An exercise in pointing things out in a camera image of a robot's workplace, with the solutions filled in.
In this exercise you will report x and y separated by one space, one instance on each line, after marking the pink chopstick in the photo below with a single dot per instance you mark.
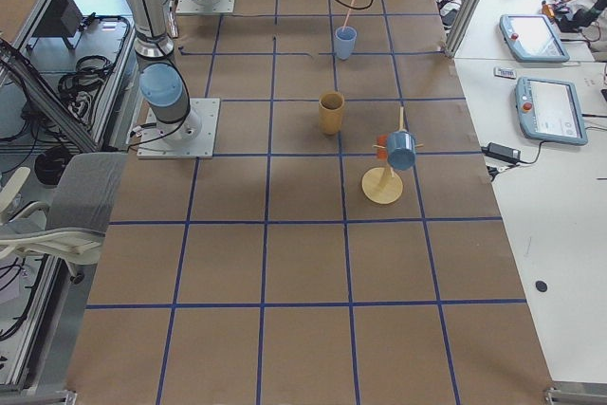
351 8

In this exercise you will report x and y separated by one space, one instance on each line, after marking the light blue plastic cup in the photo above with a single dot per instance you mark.
344 42

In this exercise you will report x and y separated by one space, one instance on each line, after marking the bamboo chopstick holder cup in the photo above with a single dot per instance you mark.
331 110

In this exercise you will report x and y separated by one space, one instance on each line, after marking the blue cup on stand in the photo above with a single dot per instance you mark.
400 148

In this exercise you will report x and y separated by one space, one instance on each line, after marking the orange cup on stand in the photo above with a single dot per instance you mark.
381 147

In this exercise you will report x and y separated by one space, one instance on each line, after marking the wooden cup tree stand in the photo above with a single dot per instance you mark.
383 185

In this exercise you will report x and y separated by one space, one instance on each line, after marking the upper teach pendant tablet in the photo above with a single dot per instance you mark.
531 39

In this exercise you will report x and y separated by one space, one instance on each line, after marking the teach pendant tablet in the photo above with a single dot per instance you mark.
549 110
531 39

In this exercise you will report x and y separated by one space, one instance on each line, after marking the black power adapter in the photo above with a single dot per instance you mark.
502 153

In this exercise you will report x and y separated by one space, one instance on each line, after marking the lower teach pendant tablet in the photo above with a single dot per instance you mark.
549 110

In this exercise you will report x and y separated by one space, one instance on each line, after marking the grey office chair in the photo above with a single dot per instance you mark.
72 226

